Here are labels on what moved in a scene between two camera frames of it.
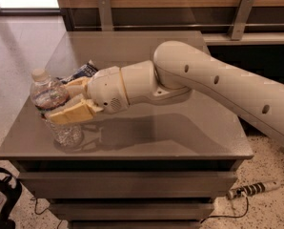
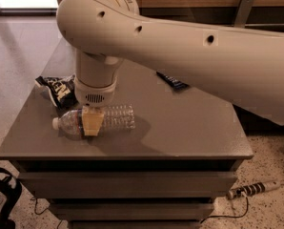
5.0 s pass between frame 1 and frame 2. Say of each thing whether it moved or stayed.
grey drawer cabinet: stayed
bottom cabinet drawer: stayed
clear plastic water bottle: moved
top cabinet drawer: stayed
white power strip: stayed
